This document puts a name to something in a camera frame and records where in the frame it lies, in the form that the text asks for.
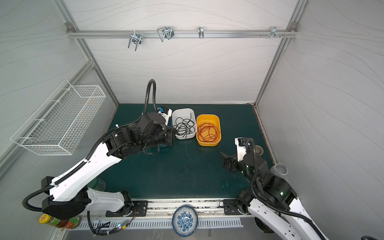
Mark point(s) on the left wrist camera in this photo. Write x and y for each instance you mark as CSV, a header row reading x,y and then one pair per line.
x,y
166,113

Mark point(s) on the beige mug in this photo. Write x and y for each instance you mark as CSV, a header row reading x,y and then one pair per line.
x,y
259,150

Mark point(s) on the blue white patterned plate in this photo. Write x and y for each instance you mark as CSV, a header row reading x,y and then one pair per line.
x,y
185,221

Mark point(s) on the metal clamp hook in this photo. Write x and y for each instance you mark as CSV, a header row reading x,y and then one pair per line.
x,y
135,40

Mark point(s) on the sauce bottle yellow cap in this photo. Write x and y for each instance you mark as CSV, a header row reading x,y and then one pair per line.
x,y
57,223

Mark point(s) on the metal U-bolt hook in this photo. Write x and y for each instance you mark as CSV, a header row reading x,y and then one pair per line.
x,y
165,33

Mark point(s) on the white plastic bin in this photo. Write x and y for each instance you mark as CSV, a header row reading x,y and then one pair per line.
x,y
184,121

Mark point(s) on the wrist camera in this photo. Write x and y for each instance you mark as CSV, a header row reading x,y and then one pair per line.
x,y
166,113
241,148

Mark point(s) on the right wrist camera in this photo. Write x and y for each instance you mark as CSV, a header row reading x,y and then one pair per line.
x,y
241,148

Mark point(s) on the aluminium crossbar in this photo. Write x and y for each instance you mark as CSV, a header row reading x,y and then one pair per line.
x,y
179,34

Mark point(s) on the small metal bracket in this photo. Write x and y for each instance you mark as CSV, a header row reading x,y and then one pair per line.
x,y
201,32

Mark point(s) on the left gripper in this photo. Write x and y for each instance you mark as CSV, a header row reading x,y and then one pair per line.
x,y
170,134

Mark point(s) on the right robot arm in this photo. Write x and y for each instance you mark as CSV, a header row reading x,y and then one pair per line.
x,y
270,199

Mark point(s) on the metal corner hook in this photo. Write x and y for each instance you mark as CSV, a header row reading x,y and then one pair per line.
x,y
273,34

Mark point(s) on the yellow plastic bin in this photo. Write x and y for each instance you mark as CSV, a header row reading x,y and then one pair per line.
x,y
208,130

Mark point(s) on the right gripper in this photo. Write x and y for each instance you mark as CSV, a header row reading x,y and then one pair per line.
x,y
233,162

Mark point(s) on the white wire basket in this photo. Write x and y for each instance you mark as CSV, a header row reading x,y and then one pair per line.
x,y
58,125

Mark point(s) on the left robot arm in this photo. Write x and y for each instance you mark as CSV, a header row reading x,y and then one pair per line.
x,y
68,195

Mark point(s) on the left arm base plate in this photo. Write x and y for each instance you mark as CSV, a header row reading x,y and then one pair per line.
x,y
137,208

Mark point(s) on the clear glass jar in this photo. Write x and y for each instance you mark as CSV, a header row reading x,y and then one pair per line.
x,y
279,170

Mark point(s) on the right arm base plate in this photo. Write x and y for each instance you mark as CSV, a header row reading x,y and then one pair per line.
x,y
234,207

